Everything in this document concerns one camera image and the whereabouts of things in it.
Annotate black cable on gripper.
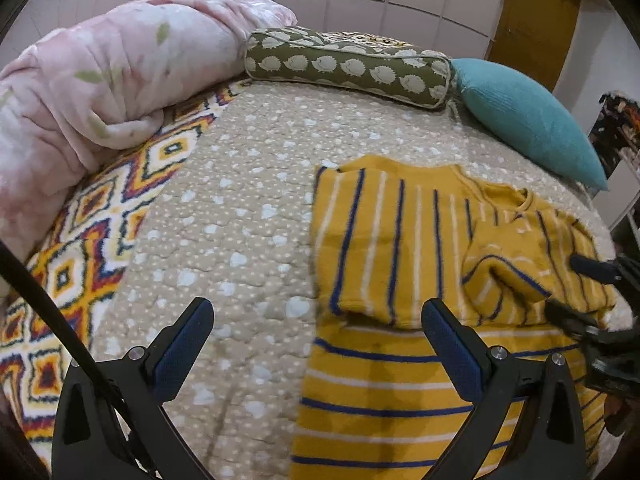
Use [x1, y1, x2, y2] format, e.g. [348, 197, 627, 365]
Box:
[0, 242, 162, 480]

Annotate teal corduroy cushion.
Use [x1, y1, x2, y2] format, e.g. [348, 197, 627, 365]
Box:
[451, 58, 608, 191]

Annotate beige dotted quilted bedspread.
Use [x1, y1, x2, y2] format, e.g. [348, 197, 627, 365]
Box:
[95, 82, 614, 479]

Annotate cluttered shelf at right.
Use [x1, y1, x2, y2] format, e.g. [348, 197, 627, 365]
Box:
[587, 90, 640, 231]

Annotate green hedgehog print bolster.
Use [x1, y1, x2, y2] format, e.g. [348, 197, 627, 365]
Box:
[244, 26, 454, 110]

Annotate brown wooden door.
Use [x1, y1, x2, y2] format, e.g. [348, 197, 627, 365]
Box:
[487, 0, 580, 91]

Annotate person's right hand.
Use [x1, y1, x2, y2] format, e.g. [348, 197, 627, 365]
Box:
[604, 394, 636, 437]

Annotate pink floral rolled duvet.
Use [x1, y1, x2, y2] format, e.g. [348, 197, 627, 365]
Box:
[1, 0, 296, 260]

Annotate yellow striped knit sweater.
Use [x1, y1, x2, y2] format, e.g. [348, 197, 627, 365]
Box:
[290, 155, 616, 479]

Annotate colourful geometric patterned blanket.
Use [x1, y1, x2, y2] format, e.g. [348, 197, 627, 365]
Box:
[0, 29, 426, 470]

